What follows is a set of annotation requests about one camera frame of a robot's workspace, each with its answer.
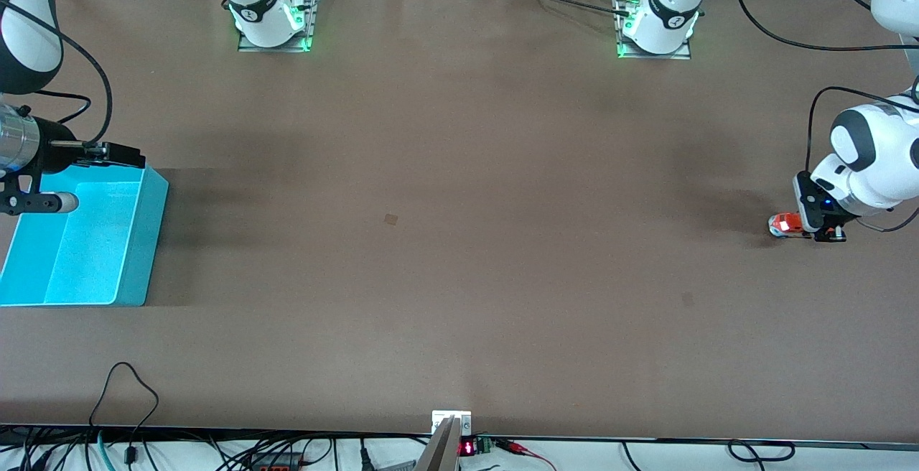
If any red clip wire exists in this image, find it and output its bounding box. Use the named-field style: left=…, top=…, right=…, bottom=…
left=495, top=439, right=557, bottom=471

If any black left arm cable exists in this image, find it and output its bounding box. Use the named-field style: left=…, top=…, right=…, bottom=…
left=731, top=0, right=919, bottom=235

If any white mounting plate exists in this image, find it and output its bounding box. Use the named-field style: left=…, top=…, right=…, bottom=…
left=431, top=410, right=472, bottom=436

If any black cable with ferrite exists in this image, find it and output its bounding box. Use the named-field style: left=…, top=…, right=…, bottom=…
left=88, top=362, right=160, bottom=466

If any looped black cable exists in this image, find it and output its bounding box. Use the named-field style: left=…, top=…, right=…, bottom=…
left=727, top=440, right=796, bottom=463

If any grey metal camera bar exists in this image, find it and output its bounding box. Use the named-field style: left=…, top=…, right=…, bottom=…
left=415, top=417, right=460, bottom=471

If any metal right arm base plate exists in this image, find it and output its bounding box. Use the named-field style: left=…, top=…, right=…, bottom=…
left=237, top=0, right=320, bottom=53

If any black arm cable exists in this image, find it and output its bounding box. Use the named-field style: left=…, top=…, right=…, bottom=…
left=731, top=0, right=919, bottom=235
left=0, top=1, right=113, bottom=147

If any blue plastic box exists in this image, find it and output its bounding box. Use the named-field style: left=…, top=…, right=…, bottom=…
left=0, top=160, right=169, bottom=307

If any orange toy bus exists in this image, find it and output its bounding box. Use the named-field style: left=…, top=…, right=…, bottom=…
left=768, top=212, right=806, bottom=240

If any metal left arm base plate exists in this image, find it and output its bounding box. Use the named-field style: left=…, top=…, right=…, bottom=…
left=615, top=0, right=692, bottom=60

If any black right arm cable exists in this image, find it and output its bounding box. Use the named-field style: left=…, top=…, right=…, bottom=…
left=0, top=1, right=113, bottom=147

